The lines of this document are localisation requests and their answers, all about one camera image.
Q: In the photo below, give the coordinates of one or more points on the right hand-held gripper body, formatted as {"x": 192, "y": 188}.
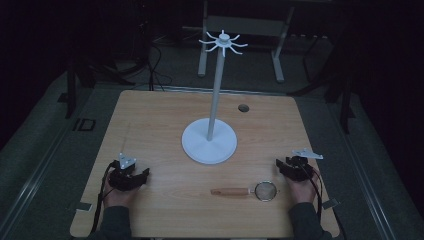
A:
{"x": 300, "y": 168}

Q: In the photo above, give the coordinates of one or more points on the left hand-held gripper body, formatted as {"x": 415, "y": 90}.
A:
{"x": 124, "y": 176}

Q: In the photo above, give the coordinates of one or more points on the person's left hand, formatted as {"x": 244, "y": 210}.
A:
{"x": 118, "y": 197}

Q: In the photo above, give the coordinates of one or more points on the person's right hand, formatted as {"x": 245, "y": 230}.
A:
{"x": 303, "y": 190}

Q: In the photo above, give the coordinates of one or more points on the white hook stand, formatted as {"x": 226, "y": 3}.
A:
{"x": 209, "y": 141}

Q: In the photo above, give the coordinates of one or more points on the dark metal stand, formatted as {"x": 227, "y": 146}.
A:
{"x": 70, "y": 93}
{"x": 346, "y": 106}

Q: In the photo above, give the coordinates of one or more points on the grey metal desk frame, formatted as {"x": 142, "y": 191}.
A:
{"x": 246, "y": 26}

